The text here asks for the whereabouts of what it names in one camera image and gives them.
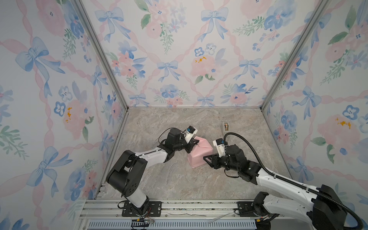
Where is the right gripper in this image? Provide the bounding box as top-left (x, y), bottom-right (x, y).
top-left (203, 153), bottom-right (240, 174)

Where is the purple wrapping paper sheet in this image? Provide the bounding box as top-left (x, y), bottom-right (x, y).
top-left (187, 137), bottom-right (213, 168)

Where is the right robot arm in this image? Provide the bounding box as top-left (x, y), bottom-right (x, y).
top-left (203, 145), bottom-right (347, 230)

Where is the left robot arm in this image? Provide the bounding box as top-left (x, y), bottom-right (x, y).
top-left (106, 126), bottom-right (199, 212)

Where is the beige tape dispenser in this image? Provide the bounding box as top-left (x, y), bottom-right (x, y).
top-left (221, 121), bottom-right (230, 134)

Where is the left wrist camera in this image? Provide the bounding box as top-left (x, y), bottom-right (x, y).
top-left (185, 126), bottom-right (197, 143)

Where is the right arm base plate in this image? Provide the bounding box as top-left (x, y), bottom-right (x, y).
top-left (234, 201), bottom-right (274, 218)

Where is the white slotted cable duct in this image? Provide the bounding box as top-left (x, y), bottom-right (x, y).
top-left (86, 219), bottom-right (257, 230)

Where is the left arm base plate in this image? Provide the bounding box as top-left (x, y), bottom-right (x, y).
top-left (118, 201), bottom-right (163, 218)

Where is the aluminium front rail frame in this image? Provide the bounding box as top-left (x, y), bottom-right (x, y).
top-left (74, 198), bottom-right (325, 230)

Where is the black corrugated cable conduit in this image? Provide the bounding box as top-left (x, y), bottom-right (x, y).
top-left (223, 132), bottom-right (364, 230)

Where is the left aluminium corner post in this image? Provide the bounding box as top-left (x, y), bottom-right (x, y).
top-left (71, 0), bottom-right (128, 112)

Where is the aluminium corner post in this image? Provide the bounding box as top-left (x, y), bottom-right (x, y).
top-left (260, 0), bottom-right (331, 112)
top-left (71, 0), bottom-right (128, 112)

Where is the right aluminium corner post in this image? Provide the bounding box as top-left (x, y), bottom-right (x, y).
top-left (260, 0), bottom-right (331, 112)

